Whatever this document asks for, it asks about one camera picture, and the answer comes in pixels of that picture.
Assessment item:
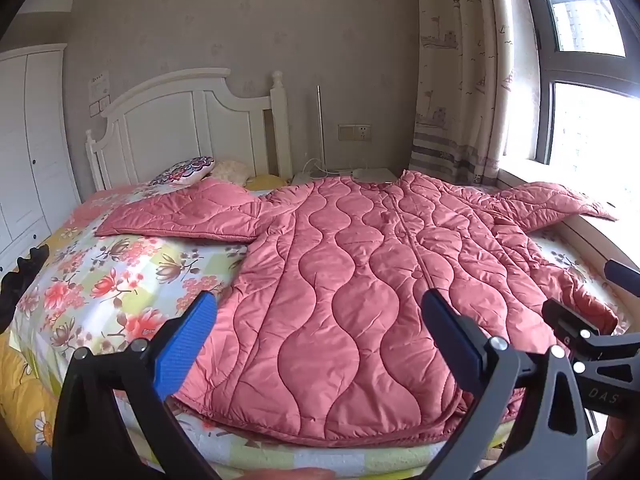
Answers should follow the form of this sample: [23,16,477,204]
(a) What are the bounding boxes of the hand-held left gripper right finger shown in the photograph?
[421,289,601,480]

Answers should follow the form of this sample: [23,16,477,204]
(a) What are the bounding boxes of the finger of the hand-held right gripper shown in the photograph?
[542,299,601,346]
[604,259,640,287]

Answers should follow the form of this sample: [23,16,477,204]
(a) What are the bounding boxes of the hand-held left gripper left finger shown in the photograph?
[52,291,218,480]

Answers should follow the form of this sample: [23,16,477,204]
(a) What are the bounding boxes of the pink quilted coat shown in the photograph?
[95,169,621,453]

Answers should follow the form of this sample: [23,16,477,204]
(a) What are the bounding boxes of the white windowsill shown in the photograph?
[497,160,640,281]

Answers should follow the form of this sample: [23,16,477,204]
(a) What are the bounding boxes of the floral bedsheet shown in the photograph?
[10,180,633,478]

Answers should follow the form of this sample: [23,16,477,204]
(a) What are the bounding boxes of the window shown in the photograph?
[515,0,640,176]

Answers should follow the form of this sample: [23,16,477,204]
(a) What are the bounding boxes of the mandala patterned pillow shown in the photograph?
[150,156,217,186]

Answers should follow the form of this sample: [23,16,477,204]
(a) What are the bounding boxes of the yellow flower blanket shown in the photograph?
[0,330,61,456]

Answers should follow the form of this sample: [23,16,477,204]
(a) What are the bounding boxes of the beige plush cushion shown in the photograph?
[210,160,256,183]

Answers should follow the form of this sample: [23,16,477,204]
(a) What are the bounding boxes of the yellow pillow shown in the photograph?
[245,174,288,192]

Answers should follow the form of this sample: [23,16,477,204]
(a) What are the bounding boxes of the black cloth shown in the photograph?
[0,244,50,333]

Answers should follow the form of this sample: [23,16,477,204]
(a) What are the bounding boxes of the white nightstand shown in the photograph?
[292,166,398,186]

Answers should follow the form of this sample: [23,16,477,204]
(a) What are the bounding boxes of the white wooden headboard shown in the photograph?
[85,67,293,191]

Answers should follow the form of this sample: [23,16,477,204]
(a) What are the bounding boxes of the printed beige curtain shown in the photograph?
[409,0,543,186]

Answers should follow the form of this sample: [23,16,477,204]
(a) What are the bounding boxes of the metal lamp pole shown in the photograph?
[316,85,327,173]

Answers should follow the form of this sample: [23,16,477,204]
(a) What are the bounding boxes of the white wardrobe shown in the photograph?
[0,42,83,271]

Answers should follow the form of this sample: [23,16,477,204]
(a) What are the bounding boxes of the gold wall socket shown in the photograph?
[338,123,372,142]

